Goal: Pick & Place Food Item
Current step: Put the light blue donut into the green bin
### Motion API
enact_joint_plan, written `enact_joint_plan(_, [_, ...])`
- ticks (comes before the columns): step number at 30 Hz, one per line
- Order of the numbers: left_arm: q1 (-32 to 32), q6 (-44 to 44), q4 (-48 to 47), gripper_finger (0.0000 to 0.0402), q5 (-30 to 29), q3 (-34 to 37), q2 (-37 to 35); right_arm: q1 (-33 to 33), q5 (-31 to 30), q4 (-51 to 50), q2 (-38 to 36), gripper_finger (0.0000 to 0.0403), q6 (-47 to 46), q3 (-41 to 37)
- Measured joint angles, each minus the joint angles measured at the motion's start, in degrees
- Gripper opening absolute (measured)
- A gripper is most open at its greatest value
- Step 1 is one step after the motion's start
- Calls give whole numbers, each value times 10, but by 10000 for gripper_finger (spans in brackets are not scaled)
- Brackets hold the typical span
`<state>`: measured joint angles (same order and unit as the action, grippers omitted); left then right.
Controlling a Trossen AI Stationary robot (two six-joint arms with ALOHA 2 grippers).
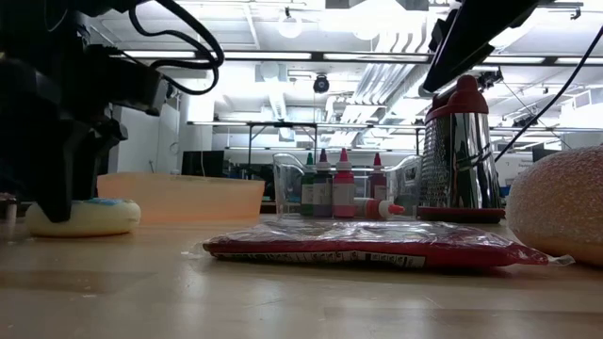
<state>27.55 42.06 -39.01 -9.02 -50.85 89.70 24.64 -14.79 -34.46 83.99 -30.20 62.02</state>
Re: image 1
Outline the violet-capped colour bottle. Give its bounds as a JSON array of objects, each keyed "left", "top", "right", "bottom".
[{"left": 312, "top": 148, "right": 334, "bottom": 218}]

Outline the pinkish bread loaf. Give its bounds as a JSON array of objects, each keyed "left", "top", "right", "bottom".
[{"left": 505, "top": 145, "right": 603, "bottom": 268}]

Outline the green-capped colour bottle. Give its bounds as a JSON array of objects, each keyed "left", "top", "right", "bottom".
[{"left": 300, "top": 152, "right": 318, "bottom": 218}]

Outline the thin black cable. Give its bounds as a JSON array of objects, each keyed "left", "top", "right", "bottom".
[{"left": 494, "top": 25, "right": 603, "bottom": 164}]

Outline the round white ceiling lamp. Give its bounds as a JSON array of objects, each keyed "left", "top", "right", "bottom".
[{"left": 276, "top": 13, "right": 304, "bottom": 40}]

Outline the black monitor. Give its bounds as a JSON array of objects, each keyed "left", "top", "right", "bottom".
[{"left": 181, "top": 150, "right": 225, "bottom": 178}]

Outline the pink-capped colour bottle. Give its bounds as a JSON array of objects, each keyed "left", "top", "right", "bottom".
[{"left": 332, "top": 147, "right": 357, "bottom": 219}]

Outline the red popcorn packet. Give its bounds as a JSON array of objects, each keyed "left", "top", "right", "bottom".
[{"left": 202, "top": 219, "right": 576, "bottom": 270}]

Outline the plain blue-iced donut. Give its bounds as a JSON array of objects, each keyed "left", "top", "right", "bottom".
[{"left": 24, "top": 197, "right": 142, "bottom": 238}]

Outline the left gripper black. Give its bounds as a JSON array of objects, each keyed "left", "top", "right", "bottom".
[{"left": 0, "top": 44, "right": 170, "bottom": 224}]

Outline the black background desk frame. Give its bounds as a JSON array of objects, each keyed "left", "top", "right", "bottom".
[{"left": 187, "top": 120, "right": 428, "bottom": 180}]

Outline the orange-capped colour bottle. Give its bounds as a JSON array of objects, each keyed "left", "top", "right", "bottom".
[{"left": 353, "top": 197, "right": 406, "bottom": 221}]

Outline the clear plastic bin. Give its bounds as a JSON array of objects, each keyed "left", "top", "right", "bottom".
[{"left": 271, "top": 152, "right": 424, "bottom": 220}]

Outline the orange translucent tray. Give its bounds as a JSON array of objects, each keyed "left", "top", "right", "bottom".
[{"left": 96, "top": 171, "right": 267, "bottom": 225}]

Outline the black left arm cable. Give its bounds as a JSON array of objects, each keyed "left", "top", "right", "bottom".
[{"left": 126, "top": 0, "right": 226, "bottom": 96}]

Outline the red-capped colour bottle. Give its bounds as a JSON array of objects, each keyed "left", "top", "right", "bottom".
[{"left": 367, "top": 152, "right": 388, "bottom": 202}]

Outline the black metal table frame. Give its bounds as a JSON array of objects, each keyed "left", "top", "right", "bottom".
[{"left": 107, "top": 49, "right": 603, "bottom": 66}]

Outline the steel box grater red trim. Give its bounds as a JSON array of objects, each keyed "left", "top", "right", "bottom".
[{"left": 416, "top": 73, "right": 507, "bottom": 225}]

